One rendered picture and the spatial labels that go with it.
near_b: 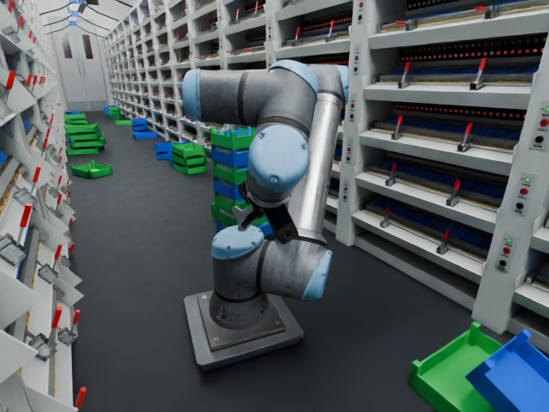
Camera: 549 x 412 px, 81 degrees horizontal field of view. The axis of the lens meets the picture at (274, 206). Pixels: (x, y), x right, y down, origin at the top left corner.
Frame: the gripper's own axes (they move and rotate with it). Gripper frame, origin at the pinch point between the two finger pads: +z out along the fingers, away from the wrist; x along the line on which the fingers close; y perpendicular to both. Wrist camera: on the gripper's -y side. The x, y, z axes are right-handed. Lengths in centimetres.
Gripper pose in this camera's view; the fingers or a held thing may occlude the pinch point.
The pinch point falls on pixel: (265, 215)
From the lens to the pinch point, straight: 82.6
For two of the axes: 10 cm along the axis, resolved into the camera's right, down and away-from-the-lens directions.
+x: -8.0, 5.5, -2.3
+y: -5.8, -8.0, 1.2
